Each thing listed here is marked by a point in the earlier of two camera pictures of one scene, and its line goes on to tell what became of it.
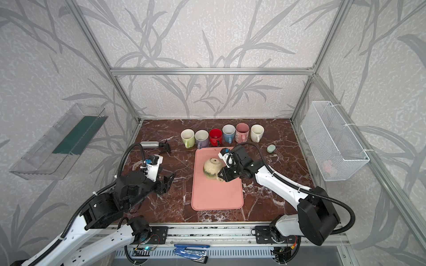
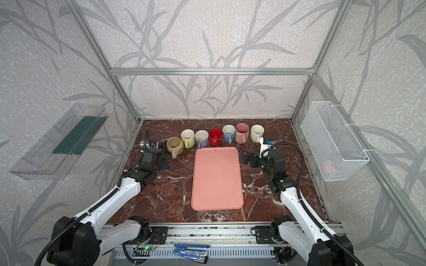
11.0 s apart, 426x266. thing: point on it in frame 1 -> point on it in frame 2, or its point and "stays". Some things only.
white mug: (257, 132) stays
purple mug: (202, 137) stays
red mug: (215, 135) stays
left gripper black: (163, 183) -> (163, 159)
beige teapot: (211, 168) -> (175, 146)
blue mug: (228, 131) stays
